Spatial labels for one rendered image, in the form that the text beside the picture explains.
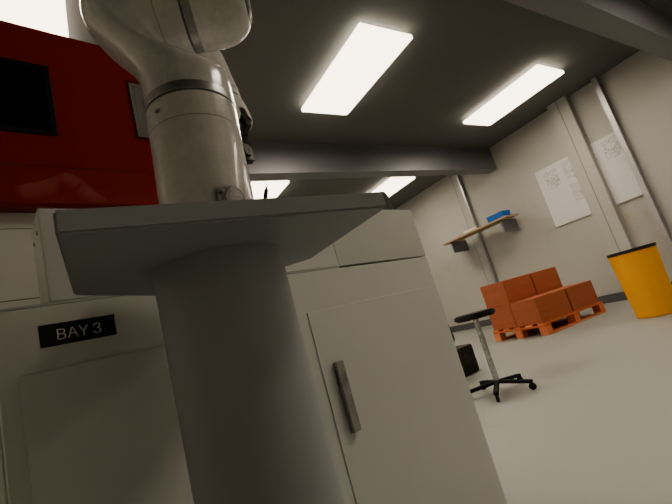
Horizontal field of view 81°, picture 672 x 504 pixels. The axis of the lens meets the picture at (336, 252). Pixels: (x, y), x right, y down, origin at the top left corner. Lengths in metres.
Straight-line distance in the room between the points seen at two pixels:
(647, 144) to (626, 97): 0.72
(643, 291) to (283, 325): 4.53
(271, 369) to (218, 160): 0.26
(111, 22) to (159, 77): 0.10
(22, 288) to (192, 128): 0.88
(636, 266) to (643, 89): 2.95
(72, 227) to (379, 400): 0.71
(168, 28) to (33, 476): 0.60
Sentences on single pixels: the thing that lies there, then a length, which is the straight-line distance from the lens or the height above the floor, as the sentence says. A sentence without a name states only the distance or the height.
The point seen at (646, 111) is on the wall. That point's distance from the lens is 6.93.
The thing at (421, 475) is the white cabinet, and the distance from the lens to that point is 1.00.
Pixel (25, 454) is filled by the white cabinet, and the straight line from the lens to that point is 0.65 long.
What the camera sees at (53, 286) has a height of 0.84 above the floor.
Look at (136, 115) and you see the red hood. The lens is 1.57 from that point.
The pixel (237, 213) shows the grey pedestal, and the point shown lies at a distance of 0.38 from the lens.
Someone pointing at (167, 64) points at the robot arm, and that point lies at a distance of 0.59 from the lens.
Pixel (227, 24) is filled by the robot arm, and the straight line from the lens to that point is 0.67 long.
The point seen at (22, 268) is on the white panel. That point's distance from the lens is 1.33.
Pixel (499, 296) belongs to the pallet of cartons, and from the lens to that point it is 5.48.
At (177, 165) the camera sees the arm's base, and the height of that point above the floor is 0.92.
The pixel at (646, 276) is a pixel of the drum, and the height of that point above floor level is 0.39.
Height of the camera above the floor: 0.68
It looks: 11 degrees up
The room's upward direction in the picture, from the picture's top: 16 degrees counter-clockwise
